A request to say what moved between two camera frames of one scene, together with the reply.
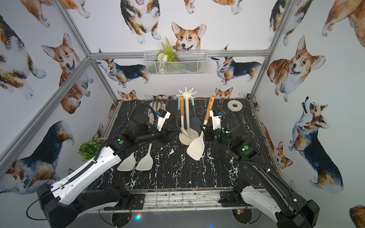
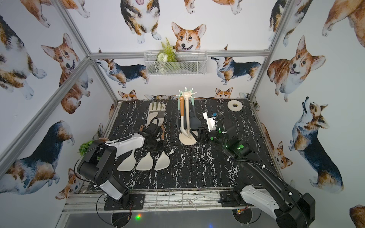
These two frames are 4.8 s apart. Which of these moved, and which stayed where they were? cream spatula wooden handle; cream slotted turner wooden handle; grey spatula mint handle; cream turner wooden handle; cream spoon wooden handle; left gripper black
Moved: left gripper black; cream turner wooden handle
Stayed: grey spatula mint handle; cream slotted turner wooden handle; cream spoon wooden handle; cream spatula wooden handle
